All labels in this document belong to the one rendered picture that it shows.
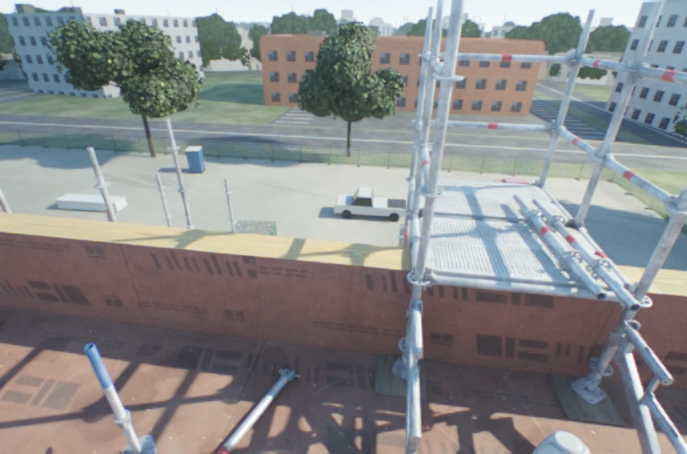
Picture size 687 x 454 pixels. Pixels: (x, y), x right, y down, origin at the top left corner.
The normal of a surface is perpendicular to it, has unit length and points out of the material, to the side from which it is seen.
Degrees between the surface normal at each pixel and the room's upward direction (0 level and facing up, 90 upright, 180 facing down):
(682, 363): 90
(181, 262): 90
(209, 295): 90
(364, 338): 90
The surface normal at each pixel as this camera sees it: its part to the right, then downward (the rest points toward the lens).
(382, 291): -0.15, 0.48
